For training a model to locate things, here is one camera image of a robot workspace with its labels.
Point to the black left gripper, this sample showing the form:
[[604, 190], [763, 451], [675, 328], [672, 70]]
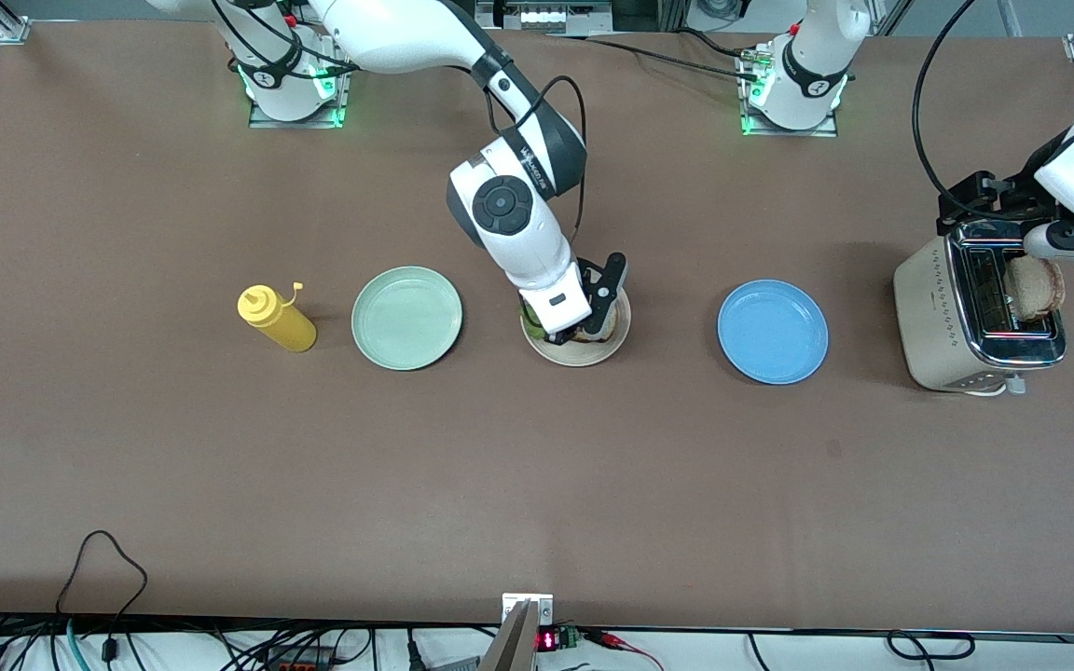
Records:
[[1012, 197]]

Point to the green lettuce leaf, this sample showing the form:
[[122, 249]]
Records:
[[532, 321]]

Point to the round-topped bread slice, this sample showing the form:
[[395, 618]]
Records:
[[1036, 287]]

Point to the yellow mustard squeeze bottle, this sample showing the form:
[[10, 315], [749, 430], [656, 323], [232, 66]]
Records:
[[285, 326]]

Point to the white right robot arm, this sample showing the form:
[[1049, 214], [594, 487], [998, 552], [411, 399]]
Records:
[[518, 233]]

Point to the beige plate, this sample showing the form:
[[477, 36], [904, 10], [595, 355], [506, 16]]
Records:
[[584, 357]]

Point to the mint green plate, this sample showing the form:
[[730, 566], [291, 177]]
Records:
[[406, 319]]

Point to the blue plate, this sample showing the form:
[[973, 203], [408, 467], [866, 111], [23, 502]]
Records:
[[773, 332]]

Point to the beige chrome toaster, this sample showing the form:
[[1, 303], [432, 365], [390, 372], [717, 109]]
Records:
[[929, 308]]

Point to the white lit control unit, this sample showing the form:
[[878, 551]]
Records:
[[542, 17]]

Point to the red digit display module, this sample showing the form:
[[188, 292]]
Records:
[[548, 640]]

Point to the grey metal bar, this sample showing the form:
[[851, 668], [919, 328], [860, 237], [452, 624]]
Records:
[[509, 648]]

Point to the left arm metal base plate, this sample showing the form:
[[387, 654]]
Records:
[[789, 133]]

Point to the white metal edge bracket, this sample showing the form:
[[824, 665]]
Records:
[[546, 610]]

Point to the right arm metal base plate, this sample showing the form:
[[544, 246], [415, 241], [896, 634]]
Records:
[[295, 124]]

